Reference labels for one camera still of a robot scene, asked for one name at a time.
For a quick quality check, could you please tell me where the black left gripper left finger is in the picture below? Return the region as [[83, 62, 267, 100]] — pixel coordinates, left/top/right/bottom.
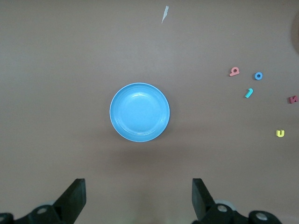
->
[[0, 178, 86, 224]]

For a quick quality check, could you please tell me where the white paper scrap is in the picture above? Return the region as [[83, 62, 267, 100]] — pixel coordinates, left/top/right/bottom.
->
[[161, 5, 169, 24]]

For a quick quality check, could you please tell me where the blue round plate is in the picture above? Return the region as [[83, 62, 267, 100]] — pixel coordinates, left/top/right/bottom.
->
[[109, 82, 171, 142]]

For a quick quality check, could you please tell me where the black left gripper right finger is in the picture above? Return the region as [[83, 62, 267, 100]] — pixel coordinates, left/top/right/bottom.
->
[[191, 178, 285, 224]]

